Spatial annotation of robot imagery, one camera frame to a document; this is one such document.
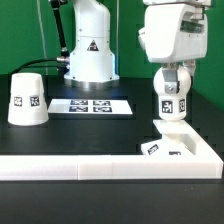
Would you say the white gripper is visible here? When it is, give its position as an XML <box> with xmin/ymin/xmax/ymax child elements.
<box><xmin>139</xmin><ymin>3</ymin><xmax>208</xmax><ymax>94</ymax></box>

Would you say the white lamp bulb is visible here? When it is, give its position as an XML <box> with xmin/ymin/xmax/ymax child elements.
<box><xmin>153</xmin><ymin>66</ymin><xmax>191</xmax><ymax>121</ymax></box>

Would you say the white lamp base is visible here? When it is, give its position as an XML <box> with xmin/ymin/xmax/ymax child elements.
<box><xmin>141</xmin><ymin>120</ymin><xmax>196</xmax><ymax>157</ymax></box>

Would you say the white L-shaped fence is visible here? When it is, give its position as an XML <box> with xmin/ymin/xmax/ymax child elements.
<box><xmin>0</xmin><ymin>127</ymin><xmax>223</xmax><ymax>181</ymax></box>

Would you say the white marker sheet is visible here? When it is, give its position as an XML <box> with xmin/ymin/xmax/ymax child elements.
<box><xmin>48</xmin><ymin>99</ymin><xmax>132</xmax><ymax>115</ymax></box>

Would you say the black cable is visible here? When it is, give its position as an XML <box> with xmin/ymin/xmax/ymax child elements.
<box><xmin>9</xmin><ymin>58</ymin><xmax>70</xmax><ymax>75</ymax></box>

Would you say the white lamp shade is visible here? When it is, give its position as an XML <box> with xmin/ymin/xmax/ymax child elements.
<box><xmin>8</xmin><ymin>73</ymin><xmax>49</xmax><ymax>126</ymax></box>

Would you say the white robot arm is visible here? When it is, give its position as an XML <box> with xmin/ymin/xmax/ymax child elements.
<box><xmin>64</xmin><ymin>0</ymin><xmax>212</xmax><ymax>89</ymax></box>

